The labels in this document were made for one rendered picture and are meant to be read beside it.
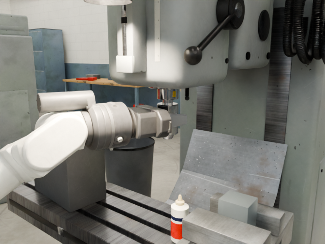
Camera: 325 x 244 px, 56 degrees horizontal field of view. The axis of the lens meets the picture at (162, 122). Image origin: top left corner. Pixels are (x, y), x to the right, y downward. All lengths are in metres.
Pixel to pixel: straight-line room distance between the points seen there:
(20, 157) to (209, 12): 0.41
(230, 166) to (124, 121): 0.50
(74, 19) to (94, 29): 0.76
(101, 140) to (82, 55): 7.20
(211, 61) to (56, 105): 0.30
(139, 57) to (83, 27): 7.13
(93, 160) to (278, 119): 0.54
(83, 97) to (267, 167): 0.59
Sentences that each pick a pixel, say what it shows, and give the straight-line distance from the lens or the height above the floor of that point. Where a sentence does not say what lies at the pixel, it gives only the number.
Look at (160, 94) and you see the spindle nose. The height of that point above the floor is 1.29.
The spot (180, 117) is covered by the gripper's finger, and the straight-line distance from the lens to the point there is 0.64.
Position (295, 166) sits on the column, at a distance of 0.96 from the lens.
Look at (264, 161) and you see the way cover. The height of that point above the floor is 1.06.
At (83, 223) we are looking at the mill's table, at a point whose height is 0.96.
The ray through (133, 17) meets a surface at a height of 1.43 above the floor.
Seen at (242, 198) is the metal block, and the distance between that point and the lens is 0.62.
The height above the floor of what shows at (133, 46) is 1.39.
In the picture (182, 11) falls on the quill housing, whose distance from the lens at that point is 0.54.
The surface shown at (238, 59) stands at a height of 1.36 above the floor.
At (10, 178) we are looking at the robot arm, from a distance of 0.53.
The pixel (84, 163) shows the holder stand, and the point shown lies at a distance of 0.85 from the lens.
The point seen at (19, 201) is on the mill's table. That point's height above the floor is 0.93.
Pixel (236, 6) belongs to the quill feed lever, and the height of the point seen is 1.46.
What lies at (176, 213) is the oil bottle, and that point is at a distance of 0.69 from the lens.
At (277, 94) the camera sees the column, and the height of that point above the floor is 1.26.
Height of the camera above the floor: 1.37
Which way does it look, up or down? 12 degrees down
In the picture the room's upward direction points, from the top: straight up
